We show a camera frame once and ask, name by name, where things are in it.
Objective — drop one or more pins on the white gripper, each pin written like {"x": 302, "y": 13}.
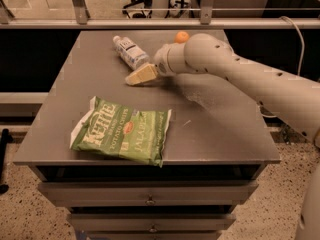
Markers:
{"x": 162, "y": 63}

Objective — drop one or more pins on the clear plastic water bottle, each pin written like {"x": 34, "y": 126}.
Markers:
{"x": 130, "y": 52}

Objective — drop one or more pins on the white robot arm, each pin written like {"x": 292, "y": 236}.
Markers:
{"x": 202, "y": 58}

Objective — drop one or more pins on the green jalapeno chip bag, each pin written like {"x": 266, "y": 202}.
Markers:
{"x": 120, "y": 131}

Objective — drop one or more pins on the orange fruit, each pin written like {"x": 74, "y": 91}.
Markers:
{"x": 181, "y": 37}

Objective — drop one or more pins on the black office chair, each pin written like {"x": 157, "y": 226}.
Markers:
{"x": 138, "y": 9}

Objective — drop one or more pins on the metal railing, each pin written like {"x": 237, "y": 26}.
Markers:
{"x": 166, "y": 14}

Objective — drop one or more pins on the grey drawer cabinet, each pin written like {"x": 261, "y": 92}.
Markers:
{"x": 169, "y": 160}

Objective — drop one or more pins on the top grey drawer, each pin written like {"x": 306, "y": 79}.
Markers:
{"x": 120, "y": 194}

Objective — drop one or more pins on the grey drawer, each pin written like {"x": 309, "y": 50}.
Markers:
{"x": 151, "y": 222}
{"x": 120, "y": 194}

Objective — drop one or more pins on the black floor stand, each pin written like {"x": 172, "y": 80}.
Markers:
{"x": 5, "y": 138}

